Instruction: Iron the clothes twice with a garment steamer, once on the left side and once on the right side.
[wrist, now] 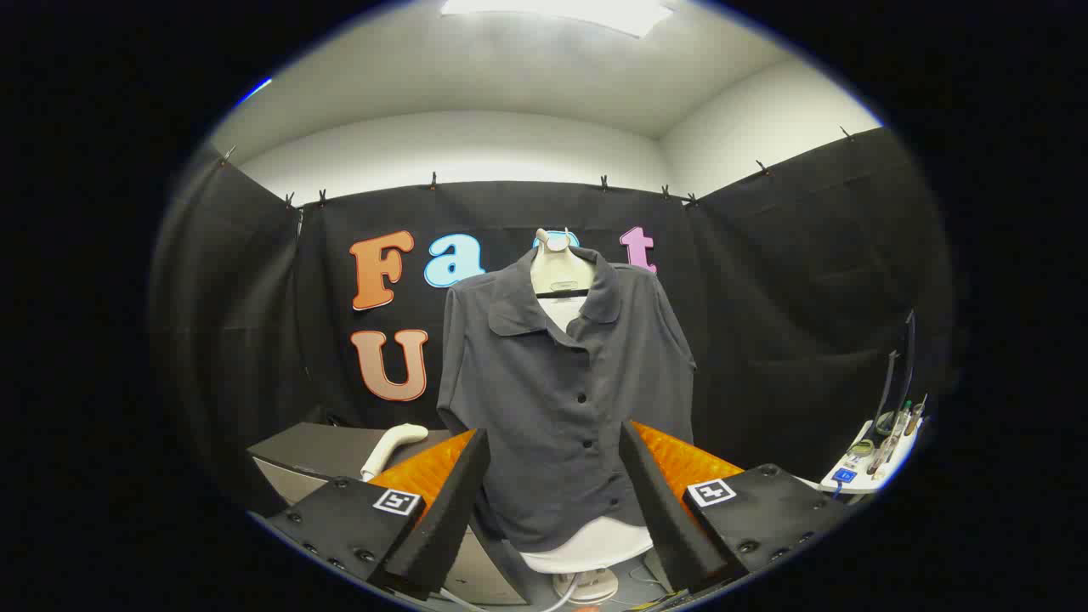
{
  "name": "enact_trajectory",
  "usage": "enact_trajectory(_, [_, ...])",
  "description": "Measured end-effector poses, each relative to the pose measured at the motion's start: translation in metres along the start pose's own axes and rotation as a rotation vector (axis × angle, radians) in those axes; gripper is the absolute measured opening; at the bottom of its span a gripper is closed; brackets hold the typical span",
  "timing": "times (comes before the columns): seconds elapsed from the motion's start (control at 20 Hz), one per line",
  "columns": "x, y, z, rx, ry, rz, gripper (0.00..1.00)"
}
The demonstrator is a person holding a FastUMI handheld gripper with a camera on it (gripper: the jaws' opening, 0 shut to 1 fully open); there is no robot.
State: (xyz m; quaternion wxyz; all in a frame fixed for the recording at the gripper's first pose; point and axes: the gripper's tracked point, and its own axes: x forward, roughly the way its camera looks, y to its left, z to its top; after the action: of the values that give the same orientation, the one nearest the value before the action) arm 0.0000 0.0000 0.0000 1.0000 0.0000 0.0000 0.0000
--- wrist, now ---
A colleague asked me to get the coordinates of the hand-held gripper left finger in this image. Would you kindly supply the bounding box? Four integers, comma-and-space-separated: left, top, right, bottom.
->
263, 428, 491, 600

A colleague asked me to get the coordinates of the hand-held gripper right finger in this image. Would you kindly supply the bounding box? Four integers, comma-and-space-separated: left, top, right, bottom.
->
618, 419, 853, 594

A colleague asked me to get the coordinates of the white garment steamer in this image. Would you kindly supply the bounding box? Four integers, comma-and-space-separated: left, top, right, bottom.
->
360, 423, 429, 483

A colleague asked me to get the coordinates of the grey button shirt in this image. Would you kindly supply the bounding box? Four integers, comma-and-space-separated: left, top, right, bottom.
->
436, 245, 698, 553

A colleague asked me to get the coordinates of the round mannequin base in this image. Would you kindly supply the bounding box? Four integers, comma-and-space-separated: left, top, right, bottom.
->
552, 569, 620, 606

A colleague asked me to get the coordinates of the grey cabinet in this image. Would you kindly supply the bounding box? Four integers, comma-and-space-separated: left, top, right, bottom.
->
246, 422, 532, 606

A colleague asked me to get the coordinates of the white mannequin torso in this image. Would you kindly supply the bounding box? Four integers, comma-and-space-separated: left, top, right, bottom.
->
518, 228, 655, 575

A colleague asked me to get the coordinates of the ceiling light panel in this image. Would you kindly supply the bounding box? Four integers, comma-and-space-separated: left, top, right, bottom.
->
439, 0, 674, 39

